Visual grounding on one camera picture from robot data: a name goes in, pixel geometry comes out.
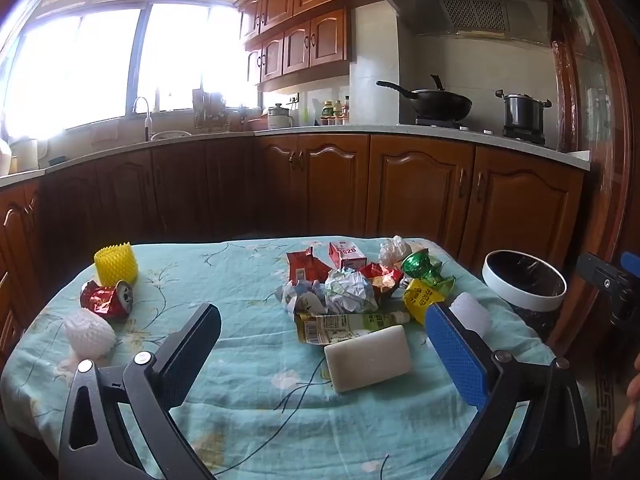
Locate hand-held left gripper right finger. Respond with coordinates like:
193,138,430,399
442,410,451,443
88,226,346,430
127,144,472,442
425,302,593,480

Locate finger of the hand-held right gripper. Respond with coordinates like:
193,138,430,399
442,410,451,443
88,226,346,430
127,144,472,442
575,252,640,331

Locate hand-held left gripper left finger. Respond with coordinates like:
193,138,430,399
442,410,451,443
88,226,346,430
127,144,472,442
59,302,222,480

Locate white bin with black bag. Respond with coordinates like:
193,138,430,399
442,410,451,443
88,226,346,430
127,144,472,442
481,250,568,341

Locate red snack packet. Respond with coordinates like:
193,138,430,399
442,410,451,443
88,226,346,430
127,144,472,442
286,247,331,285

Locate red and white milk carton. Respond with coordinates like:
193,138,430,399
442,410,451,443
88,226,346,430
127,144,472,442
328,241,370,273

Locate person's right hand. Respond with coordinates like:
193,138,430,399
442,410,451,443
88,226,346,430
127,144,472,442
612,352,640,457

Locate white foam fruit net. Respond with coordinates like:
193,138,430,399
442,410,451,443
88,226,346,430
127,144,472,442
449,291,494,337
63,308,117,358

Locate yellow snack packet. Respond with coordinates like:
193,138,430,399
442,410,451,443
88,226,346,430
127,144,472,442
402,277,457,325

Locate teal floral tablecloth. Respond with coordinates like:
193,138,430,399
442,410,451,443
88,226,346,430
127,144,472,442
0,236,558,480

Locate white foam block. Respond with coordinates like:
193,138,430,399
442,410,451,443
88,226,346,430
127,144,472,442
324,325,413,394

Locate green foil wrapper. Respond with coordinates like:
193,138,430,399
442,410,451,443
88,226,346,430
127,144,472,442
400,249,446,286

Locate crushed red drink can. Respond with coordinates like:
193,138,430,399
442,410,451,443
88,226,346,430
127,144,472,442
80,280,135,322

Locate red and gold foil wrapper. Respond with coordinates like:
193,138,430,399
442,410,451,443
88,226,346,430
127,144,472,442
357,261,405,297

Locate flattened green milk carton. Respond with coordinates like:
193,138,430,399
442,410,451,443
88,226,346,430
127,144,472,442
295,311,412,345

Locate yellow foam fruit net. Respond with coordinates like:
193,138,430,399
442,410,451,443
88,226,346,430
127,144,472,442
94,241,140,285

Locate small crumpled white paper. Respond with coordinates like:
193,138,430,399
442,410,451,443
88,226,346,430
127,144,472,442
274,280,328,317

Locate crumpled white plastic bag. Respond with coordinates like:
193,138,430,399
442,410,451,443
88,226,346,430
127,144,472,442
378,235,413,267

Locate large crumpled paper ball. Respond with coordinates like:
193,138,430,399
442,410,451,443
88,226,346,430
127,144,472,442
325,267,381,316

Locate wooden glass door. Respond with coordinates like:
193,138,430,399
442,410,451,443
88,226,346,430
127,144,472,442
545,0,640,361

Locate wooden lower cabinets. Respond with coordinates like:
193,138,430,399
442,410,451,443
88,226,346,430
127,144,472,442
0,132,586,361

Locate wooden cabinets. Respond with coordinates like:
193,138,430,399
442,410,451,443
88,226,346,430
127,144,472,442
235,0,546,93
0,132,586,361

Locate steel cooking pot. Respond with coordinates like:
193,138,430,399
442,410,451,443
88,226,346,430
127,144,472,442
496,88,552,133

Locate gas stove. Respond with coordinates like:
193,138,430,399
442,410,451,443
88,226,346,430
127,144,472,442
412,116,546,146

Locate chrome sink faucet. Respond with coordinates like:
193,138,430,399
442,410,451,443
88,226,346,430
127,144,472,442
132,96,153,142

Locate utensil rack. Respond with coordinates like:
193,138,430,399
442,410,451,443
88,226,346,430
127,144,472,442
192,89,236,131

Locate black wok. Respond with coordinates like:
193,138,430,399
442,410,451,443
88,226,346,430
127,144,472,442
376,75,473,122

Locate white electric cooker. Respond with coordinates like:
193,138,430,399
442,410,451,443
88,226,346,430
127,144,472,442
266,104,296,130

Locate white kettle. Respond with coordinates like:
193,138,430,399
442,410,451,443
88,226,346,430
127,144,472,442
10,137,39,172

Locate steel range hood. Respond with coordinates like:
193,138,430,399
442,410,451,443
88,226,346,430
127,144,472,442
375,0,555,46

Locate kitchen window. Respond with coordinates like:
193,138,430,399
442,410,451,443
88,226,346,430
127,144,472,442
0,2,261,136

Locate wooden upper cabinets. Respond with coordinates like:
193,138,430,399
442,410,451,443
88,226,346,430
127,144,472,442
235,0,546,93

